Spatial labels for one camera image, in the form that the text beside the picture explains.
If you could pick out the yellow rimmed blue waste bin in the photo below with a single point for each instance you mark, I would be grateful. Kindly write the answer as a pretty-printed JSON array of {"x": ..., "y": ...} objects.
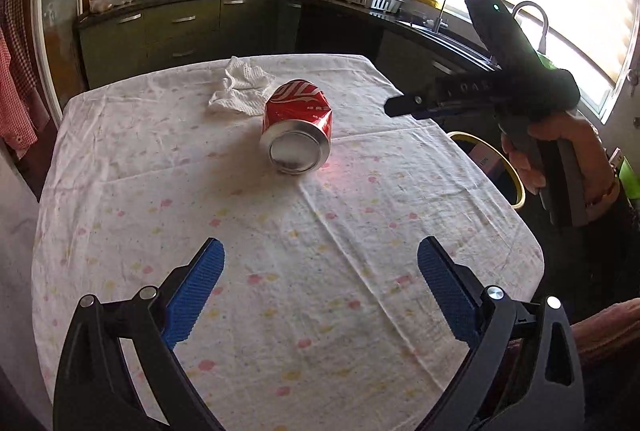
[{"x": 520, "y": 191}]

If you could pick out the red soda can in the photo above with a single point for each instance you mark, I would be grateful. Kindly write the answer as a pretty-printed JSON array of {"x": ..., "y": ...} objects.
[{"x": 300, "y": 111}]

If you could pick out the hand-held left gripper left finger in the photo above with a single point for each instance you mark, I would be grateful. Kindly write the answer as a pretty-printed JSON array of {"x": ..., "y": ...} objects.
[{"x": 197, "y": 291}]

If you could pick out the yellow container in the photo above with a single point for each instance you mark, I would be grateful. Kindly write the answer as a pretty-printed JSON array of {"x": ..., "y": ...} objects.
[{"x": 424, "y": 0}]

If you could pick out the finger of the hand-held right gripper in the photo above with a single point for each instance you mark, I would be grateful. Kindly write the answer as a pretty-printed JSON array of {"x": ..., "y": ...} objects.
[{"x": 440, "y": 98}]

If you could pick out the white floral tablecloth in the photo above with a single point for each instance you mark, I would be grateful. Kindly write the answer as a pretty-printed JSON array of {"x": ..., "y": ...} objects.
[{"x": 300, "y": 236}]

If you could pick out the crumpled white tissue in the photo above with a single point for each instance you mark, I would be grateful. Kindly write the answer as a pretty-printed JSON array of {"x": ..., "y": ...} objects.
[{"x": 240, "y": 86}]

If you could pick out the person's right hand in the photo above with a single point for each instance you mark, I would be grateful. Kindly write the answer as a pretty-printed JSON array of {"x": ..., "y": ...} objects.
[{"x": 590, "y": 151}]

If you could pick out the green plastic item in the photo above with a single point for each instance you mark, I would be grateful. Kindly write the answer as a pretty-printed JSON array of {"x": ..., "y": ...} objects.
[{"x": 631, "y": 178}]

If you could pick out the green kitchen cabinets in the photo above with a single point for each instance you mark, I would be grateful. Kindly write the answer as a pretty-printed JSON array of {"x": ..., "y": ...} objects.
[{"x": 175, "y": 36}]

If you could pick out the red checked cloth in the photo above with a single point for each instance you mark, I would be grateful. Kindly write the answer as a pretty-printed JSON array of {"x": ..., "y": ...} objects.
[{"x": 15, "y": 76}]

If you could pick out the small metal faucet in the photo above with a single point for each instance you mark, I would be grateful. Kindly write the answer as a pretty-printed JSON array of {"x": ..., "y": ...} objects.
[{"x": 440, "y": 18}]

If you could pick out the steel kitchen sink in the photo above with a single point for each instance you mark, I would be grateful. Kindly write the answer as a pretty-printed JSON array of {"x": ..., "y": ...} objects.
[{"x": 450, "y": 43}]

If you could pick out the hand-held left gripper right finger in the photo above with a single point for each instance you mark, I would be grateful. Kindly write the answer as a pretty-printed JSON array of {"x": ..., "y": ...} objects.
[{"x": 445, "y": 291}]

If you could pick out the tall metal faucet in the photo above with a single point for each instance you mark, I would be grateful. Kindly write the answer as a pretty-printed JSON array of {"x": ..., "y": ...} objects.
[{"x": 542, "y": 18}]

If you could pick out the black kitchen countertop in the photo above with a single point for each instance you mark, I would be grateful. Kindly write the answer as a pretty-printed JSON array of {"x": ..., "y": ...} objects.
[{"x": 310, "y": 1}]

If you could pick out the white cardboard box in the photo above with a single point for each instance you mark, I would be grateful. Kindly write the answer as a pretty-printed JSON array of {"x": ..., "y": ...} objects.
[{"x": 485, "y": 158}]

